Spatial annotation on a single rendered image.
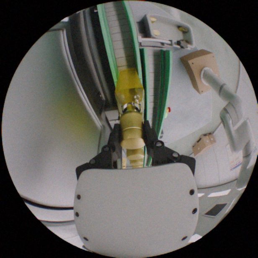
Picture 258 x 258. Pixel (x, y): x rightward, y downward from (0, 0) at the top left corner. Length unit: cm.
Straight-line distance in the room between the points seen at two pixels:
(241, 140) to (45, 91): 53
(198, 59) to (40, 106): 57
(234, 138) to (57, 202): 49
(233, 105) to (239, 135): 11
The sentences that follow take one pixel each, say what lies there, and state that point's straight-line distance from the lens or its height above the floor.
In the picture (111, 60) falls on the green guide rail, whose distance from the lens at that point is 25.
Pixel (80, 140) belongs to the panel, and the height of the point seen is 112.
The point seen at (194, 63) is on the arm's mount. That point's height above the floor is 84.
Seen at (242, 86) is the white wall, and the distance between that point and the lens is 374.
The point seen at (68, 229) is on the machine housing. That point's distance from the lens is 22.
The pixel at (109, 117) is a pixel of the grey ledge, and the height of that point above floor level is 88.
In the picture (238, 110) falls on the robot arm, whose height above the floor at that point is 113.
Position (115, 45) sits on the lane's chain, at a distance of 33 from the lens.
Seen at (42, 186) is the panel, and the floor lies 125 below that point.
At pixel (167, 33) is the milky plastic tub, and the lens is 50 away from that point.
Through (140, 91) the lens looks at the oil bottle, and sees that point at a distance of 15.
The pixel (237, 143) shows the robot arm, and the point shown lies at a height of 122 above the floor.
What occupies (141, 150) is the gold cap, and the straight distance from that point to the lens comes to 16.
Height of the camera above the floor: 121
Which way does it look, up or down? 36 degrees down
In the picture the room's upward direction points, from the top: 177 degrees clockwise
